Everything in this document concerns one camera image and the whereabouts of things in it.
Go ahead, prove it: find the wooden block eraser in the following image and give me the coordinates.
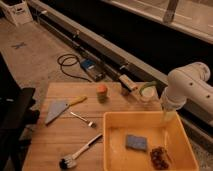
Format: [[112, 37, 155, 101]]
[[119, 74, 138, 96]]

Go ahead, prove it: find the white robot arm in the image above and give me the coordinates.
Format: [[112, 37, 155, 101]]
[[161, 62, 213, 115]]

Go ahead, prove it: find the orange lidded spice jar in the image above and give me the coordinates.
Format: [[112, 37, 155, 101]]
[[96, 84, 108, 103]]

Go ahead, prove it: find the blue grey power box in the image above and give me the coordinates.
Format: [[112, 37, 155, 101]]
[[80, 59, 105, 82]]

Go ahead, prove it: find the metal fork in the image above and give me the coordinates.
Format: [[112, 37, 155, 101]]
[[70, 112, 96, 128]]

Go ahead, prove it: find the blue sponge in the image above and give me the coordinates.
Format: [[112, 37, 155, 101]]
[[125, 135, 147, 151]]

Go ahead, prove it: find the yellow plastic bin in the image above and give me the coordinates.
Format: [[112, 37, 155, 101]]
[[102, 110, 200, 171]]

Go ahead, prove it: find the white dish brush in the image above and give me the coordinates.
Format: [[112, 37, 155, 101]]
[[59, 134, 102, 170]]

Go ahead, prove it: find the dark red grape bunch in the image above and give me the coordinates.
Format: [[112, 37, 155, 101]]
[[150, 147, 169, 170]]

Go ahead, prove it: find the black chair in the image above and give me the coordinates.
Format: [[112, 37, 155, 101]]
[[0, 53, 40, 171]]

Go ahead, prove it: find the white storage crate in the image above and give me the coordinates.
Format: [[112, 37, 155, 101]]
[[0, 0, 33, 26]]

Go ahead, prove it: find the black cable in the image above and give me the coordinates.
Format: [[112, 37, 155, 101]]
[[56, 53, 94, 83]]

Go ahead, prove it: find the yellow handled scraper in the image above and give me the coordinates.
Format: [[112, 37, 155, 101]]
[[45, 96, 87, 125]]

